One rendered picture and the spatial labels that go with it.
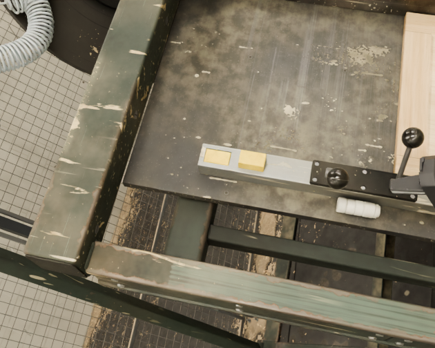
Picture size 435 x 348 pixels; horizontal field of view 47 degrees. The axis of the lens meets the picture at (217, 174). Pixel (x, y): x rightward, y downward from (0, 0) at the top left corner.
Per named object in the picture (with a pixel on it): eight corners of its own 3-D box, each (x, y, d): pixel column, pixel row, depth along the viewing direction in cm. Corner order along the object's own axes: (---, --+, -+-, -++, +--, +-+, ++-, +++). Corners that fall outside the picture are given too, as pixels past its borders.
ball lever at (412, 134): (406, 197, 93) (429, 135, 85) (385, 193, 93) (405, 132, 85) (404, 185, 96) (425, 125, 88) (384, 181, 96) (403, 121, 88)
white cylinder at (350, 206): (335, 214, 97) (376, 221, 96) (337, 208, 94) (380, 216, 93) (336, 200, 98) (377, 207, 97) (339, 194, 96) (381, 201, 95)
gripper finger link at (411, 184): (392, 178, 86) (429, 175, 83) (391, 195, 85) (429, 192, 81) (389, 174, 85) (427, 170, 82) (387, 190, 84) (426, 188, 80)
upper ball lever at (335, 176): (340, 185, 96) (348, 192, 83) (320, 181, 97) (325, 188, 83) (343, 165, 96) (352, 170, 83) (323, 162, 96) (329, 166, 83)
